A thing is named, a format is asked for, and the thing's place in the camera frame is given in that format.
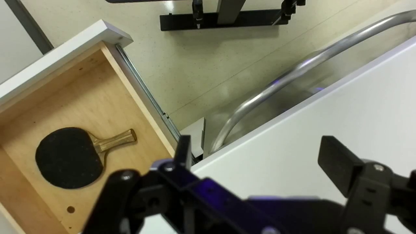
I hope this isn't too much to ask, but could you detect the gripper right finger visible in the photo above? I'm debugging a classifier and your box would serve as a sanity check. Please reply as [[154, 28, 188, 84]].
[[318, 136, 416, 234]]

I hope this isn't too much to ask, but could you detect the wooden drawer with white front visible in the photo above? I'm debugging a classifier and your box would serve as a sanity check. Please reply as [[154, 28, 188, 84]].
[[0, 19, 182, 234]]

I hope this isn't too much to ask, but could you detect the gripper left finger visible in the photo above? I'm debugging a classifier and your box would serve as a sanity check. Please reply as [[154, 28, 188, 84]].
[[81, 135, 283, 234]]

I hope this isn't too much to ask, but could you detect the black table base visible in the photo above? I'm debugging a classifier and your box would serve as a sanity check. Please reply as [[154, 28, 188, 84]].
[[106, 0, 306, 32]]

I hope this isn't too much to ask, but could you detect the black table tennis paddle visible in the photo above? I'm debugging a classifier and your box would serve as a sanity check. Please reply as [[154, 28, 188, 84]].
[[35, 127, 137, 189]]

